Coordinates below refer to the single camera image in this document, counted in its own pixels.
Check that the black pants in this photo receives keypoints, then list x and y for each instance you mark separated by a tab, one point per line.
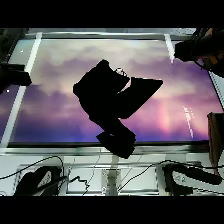
103	93

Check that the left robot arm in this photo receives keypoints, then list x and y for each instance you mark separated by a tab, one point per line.
30	184

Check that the red-brown garment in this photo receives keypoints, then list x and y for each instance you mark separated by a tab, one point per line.
216	140

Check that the orange striped garment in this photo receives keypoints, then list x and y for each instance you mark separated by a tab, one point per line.
217	67

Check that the silver frame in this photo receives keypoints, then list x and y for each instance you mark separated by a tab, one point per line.
111	181

